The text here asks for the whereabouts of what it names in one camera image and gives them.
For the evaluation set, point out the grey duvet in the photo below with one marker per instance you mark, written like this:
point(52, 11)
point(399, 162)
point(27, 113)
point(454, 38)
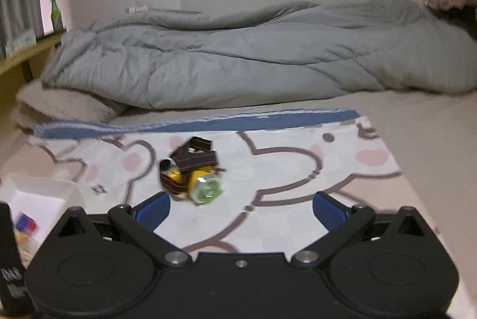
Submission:
point(261, 58)

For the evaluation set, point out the printed blanket with blue edge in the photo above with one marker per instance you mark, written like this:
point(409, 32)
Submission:
point(283, 170)

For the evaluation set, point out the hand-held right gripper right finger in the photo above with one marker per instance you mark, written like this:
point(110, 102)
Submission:
point(329, 209)

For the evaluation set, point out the grey curtain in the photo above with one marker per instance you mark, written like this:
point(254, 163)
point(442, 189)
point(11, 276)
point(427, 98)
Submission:
point(20, 17)

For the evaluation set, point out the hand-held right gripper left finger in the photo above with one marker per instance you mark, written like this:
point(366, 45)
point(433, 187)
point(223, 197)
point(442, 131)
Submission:
point(154, 209)

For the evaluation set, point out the white cardboard box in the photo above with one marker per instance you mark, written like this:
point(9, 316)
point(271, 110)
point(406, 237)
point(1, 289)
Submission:
point(41, 192)

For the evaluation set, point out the green bottle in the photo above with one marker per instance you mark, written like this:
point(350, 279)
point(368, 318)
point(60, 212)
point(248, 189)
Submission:
point(56, 15)

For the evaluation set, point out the colourful toy bundle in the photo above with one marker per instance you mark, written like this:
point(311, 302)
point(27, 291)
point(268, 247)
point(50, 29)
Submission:
point(26, 224)

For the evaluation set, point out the pale tissue pack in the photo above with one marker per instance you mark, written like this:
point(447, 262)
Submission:
point(23, 42)

